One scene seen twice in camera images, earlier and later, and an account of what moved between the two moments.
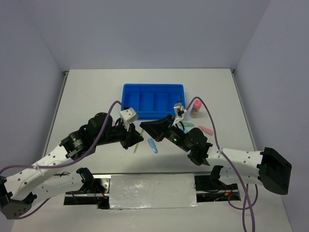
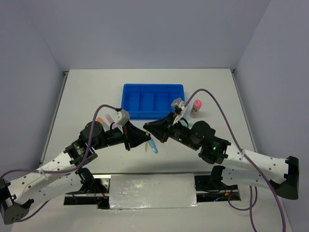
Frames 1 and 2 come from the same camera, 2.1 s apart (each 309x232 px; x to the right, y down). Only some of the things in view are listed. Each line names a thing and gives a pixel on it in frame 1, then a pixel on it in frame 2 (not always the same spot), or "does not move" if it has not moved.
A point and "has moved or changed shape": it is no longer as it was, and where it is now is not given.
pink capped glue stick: [197, 105] does not move
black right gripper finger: [157, 127] does not move
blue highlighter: [153, 145] does not move
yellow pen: [137, 144] has moved or changed shape
